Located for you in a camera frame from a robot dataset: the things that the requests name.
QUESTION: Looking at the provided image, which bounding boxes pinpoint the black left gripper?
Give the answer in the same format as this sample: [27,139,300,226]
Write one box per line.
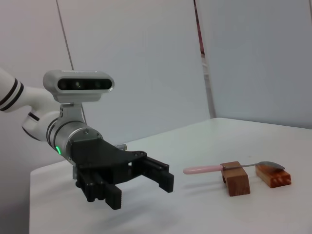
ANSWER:
[69,138,175,210]

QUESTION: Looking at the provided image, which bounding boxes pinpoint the glossy orange wooden block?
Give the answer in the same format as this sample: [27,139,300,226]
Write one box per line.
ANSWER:
[254,164,293,188]

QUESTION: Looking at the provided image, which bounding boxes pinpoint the brown arched wooden block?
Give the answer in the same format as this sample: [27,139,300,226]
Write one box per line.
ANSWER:
[220,161,251,197]

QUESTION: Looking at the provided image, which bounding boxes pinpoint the pink handled metal spoon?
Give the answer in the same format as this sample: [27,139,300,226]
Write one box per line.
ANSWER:
[182,160,286,176]

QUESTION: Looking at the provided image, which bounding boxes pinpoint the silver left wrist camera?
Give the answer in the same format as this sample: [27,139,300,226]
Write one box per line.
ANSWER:
[43,70,115,102]

